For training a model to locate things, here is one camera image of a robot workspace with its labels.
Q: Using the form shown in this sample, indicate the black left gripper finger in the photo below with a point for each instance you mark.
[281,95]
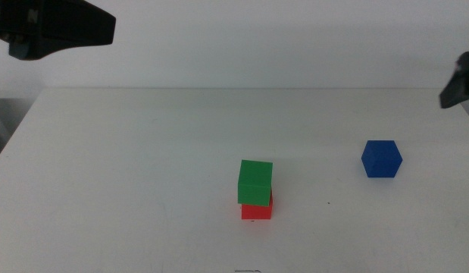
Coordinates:
[82,24]

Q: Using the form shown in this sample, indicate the blue cube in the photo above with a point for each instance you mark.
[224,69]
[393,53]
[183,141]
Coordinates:
[382,159]

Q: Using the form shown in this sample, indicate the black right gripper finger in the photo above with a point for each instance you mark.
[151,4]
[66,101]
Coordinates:
[459,91]

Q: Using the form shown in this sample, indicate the green cube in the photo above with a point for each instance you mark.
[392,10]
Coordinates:
[255,182]

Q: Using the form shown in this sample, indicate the red cube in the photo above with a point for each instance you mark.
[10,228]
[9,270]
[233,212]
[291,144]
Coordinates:
[257,212]

